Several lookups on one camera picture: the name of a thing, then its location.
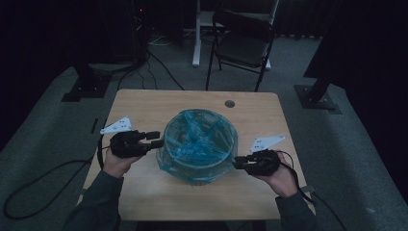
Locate green ribbed trash bin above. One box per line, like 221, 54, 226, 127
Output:
157, 109, 239, 187

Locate person's left hand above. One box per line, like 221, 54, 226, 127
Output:
102, 147, 142, 179

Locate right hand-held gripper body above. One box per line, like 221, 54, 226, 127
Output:
245, 135, 286, 177

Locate person's right hand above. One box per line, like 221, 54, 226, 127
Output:
256, 151, 299, 198

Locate white desk frame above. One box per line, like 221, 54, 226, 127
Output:
191, 0, 280, 71

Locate small black floor strip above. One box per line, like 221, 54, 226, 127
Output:
89, 117, 100, 135

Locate black folding chair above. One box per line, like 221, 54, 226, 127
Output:
205, 10, 277, 93

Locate right hand-held gripper cable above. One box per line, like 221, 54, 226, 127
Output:
276, 149, 348, 231

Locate hand-held gripper cable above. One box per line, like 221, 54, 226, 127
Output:
276, 149, 348, 231
2, 118, 114, 221

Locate black stand with base plate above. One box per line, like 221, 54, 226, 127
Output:
293, 75, 343, 116
61, 62, 113, 103

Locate blue plastic trash bag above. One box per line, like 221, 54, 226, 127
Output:
156, 108, 240, 187

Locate black floor cables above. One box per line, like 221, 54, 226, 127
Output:
116, 49, 186, 91

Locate left hand-held gripper cable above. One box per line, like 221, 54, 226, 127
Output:
2, 118, 114, 221

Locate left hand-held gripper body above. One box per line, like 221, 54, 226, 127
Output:
99, 115, 152, 159

